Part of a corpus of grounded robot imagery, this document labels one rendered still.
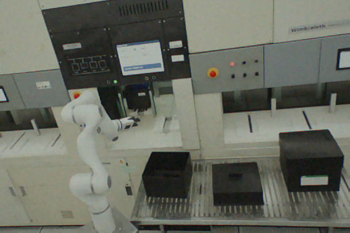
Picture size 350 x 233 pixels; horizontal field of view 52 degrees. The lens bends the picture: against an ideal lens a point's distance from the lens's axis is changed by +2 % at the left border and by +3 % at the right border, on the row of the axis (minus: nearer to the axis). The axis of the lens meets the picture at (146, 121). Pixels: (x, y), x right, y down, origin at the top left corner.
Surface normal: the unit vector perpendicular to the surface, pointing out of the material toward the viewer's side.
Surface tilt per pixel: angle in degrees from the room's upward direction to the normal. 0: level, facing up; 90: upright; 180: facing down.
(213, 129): 90
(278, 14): 90
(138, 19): 90
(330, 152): 0
